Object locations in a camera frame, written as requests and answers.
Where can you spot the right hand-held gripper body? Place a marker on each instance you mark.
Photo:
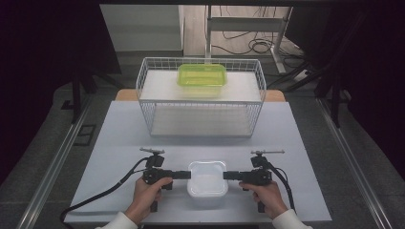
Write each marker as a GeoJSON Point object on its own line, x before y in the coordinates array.
{"type": "Point", "coordinates": [259, 175]}

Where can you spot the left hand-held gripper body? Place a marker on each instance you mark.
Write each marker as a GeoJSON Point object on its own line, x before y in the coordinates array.
{"type": "Point", "coordinates": [156, 175]}

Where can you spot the white plastic container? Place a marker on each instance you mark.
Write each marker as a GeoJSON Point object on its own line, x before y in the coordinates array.
{"type": "Point", "coordinates": [207, 179]}

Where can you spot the green plastic container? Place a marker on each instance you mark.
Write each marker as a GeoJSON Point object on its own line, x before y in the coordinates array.
{"type": "Point", "coordinates": [202, 76]}

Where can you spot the person's left hand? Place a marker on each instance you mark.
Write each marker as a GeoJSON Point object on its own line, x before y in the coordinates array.
{"type": "Point", "coordinates": [146, 197]}

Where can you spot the person's right hand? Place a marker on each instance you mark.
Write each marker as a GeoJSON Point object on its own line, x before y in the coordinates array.
{"type": "Point", "coordinates": [269, 198]}

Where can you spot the white power strip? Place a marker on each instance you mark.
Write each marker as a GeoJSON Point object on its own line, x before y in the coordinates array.
{"type": "Point", "coordinates": [301, 75]}

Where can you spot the black metal stand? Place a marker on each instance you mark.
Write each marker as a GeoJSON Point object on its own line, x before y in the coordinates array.
{"type": "Point", "coordinates": [76, 95]}
{"type": "Point", "coordinates": [334, 95]}

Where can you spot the white cabinet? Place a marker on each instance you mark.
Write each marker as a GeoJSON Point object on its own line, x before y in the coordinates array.
{"type": "Point", "coordinates": [143, 28]}

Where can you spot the aluminium rail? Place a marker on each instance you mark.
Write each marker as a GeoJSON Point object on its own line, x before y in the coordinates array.
{"type": "Point", "coordinates": [54, 165]}
{"type": "Point", "coordinates": [353, 165]}

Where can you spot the white desk frame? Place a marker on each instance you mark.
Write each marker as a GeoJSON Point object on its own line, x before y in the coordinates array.
{"type": "Point", "coordinates": [245, 24]}

